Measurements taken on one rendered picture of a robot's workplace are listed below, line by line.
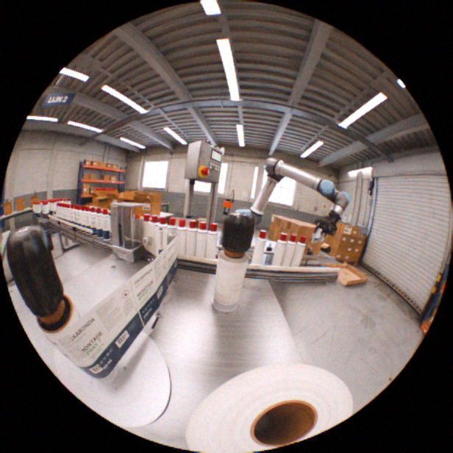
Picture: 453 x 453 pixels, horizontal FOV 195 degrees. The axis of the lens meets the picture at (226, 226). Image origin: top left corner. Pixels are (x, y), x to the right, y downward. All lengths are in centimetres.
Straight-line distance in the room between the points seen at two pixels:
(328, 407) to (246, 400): 11
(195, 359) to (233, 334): 12
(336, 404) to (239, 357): 25
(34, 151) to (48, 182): 174
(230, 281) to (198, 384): 26
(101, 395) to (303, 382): 34
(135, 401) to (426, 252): 439
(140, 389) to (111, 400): 8
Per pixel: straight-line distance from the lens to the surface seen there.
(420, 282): 430
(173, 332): 39
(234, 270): 34
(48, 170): 780
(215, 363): 36
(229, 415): 19
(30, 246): 18
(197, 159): 65
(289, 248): 72
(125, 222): 67
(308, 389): 23
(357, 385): 58
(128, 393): 35
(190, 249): 67
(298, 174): 78
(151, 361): 35
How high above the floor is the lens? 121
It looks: 12 degrees down
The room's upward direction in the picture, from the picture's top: 8 degrees clockwise
